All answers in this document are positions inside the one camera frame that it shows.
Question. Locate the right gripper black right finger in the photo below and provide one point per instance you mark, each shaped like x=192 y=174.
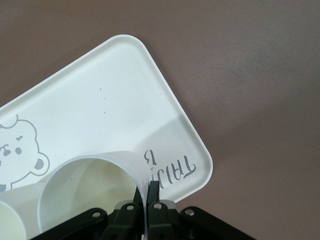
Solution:
x=162 y=225

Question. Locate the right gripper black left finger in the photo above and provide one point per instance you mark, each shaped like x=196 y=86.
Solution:
x=125 y=225

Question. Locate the cream paper cup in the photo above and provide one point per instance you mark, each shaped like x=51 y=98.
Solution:
x=75 y=195

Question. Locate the white plastic cup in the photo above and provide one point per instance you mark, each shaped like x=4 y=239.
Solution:
x=10 y=222

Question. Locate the white bear print tray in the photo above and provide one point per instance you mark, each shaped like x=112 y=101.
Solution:
x=100 y=112

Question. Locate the brown table mat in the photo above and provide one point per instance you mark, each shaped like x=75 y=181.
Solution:
x=250 y=75

